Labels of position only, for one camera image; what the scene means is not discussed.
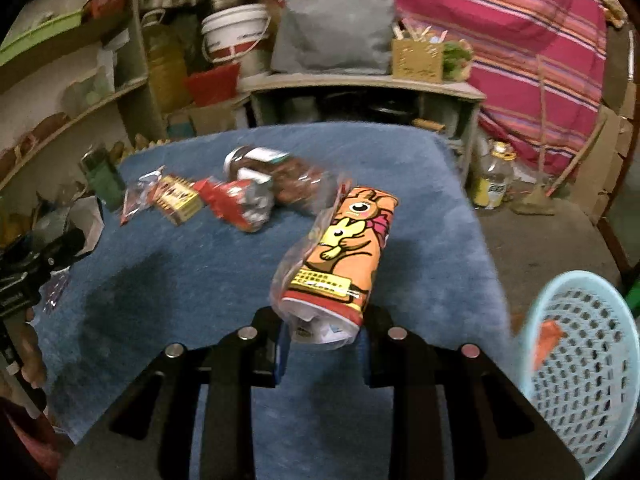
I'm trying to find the orange red plastic bag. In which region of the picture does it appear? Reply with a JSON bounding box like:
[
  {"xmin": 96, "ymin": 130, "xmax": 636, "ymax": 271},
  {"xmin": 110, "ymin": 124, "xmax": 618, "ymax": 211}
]
[{"xmin": 533, "ymin": 320, "xmax": 564, "ymax": 370}]

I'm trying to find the orange cartoon snack wrapper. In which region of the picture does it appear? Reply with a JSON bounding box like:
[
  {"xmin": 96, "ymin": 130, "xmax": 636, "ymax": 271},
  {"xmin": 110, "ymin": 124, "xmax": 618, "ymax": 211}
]
[{"xmin": 270, "ymin": 186, "xmax": 398, "ymax": 349}]

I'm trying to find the red snack packet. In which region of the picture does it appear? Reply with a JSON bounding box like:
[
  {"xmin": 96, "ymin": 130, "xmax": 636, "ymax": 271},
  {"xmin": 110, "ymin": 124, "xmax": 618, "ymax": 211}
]
[{"xmin": 192, "ymin": 177, "xmax": 274, "ymax": 233}]

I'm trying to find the person left hand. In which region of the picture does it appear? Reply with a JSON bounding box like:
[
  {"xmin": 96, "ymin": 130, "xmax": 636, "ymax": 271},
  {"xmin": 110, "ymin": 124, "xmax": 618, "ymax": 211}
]
[{"xmin": 0, "ymin": 308, "xmax": 47, "ymax": 408}]

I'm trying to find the purple small packet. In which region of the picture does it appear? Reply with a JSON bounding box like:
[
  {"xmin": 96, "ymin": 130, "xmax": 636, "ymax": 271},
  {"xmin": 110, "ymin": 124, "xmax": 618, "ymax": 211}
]
[{"xmin": 43, "ymin": 268, "xmax": 70, "ymax": 314}]

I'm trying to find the light blue plastic basket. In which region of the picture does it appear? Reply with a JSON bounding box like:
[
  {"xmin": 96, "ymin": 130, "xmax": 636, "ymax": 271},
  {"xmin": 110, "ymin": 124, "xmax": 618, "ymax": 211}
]
[{"xmin": 515, "ymin": 270, "xmax": 639, "ymax": 479}]

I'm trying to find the blue knitted table cloth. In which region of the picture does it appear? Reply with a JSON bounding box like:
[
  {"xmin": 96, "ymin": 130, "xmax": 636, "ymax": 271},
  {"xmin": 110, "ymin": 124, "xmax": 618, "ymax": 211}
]
[{"xmin": 36, "ymin": 122, "xmax": 513, "ymax": 479}]

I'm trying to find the green tea jar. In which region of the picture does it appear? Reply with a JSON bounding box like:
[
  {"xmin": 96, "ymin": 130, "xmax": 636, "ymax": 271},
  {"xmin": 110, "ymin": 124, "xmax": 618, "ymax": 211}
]
[{"xmin": 79, "ymin": 144, "xmax": 126, "ymax": 212}]

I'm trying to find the clear plastic wrapper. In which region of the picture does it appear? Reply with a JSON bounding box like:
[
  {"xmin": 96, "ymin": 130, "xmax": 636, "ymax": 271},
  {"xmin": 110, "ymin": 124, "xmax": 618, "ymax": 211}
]
[{"xmin": 120, "ymin": 166, "xmax": 165, "ymax": 226}]

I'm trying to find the yellow brown medicine box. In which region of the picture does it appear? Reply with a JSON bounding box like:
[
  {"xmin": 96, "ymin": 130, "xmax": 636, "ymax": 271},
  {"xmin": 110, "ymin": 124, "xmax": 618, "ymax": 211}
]
[{"xmin": 153, "ymin": 174, "xmax": 204, "ymax": 226}]

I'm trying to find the wooden corner shelf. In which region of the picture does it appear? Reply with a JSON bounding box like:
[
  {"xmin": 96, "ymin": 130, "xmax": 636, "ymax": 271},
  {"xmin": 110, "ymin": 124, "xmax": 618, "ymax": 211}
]
[{"xmin": 1, "ymin": 0, "xmax": 166, "ymax": 214}]

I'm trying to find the green plastic basin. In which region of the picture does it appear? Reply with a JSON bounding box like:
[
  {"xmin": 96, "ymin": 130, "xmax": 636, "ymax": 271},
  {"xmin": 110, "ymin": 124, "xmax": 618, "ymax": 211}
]
[{"xmin": 0, "ymin": 10, "xmax": 82, "ymax": 66}]

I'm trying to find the broom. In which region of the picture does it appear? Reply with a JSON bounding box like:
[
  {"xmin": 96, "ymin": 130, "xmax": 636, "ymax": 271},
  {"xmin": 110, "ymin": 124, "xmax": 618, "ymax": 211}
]
[{"xmin": 511, "ymin": 55, "xmax": 555, "ymax": 217}]

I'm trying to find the clear oil bottle yellow cap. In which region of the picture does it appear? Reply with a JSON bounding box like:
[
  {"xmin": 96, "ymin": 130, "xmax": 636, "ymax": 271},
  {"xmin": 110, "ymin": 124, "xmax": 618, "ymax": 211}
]
[{"xmin": 471, "ymin": 141, "xmax": 516, "ymax": 210}]

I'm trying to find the red plastic basket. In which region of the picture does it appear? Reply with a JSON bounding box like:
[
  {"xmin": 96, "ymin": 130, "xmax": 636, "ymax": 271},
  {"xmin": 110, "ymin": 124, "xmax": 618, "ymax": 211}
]
[{"xmin": 183, "ymin": 63, "xmax": 240, "ymax": 107}]

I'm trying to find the clear jar with nuts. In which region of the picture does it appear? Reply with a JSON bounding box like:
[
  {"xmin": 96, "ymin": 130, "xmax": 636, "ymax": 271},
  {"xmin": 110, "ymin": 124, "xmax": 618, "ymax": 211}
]
[{"xmin": 224, "ymin": 145, "xmax": 340, "ymax": 216}]

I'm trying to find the white plastic bucket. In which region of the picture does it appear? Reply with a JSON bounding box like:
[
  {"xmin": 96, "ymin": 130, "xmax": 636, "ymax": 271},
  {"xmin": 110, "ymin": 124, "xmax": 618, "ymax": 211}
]
[{"xmin": 201, "ymin": 3, "xmax": 271, "ymax": 64}]

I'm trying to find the low wooden table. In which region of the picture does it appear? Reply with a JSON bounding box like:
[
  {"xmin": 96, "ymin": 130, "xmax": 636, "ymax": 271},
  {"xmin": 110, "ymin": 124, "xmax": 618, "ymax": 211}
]
[{"xmin": 238, "ymin": 74, "xmax": 486, "ymax": 182}]

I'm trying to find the grey cloth cover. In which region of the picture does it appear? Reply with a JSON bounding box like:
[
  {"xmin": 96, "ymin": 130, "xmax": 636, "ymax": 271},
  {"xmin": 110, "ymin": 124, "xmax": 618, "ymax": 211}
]
[{"xmin": 271, "ymin": 0, "xmax": 396, "ymax": 75}]

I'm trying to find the yellow utensil holder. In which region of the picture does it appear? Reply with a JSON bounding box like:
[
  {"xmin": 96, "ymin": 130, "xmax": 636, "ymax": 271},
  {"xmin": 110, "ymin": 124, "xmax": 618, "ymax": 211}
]
[{"xmin": 392, "ymin": 39, "xmax": 444, "ymax": 84}]

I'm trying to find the red striped curtain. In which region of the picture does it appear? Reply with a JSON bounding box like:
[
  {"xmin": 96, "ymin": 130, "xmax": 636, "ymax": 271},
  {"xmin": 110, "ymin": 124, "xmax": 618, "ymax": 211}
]
[{"xmin": 395, "ymin": 0, "xmax": 606, "ymax": 176}]

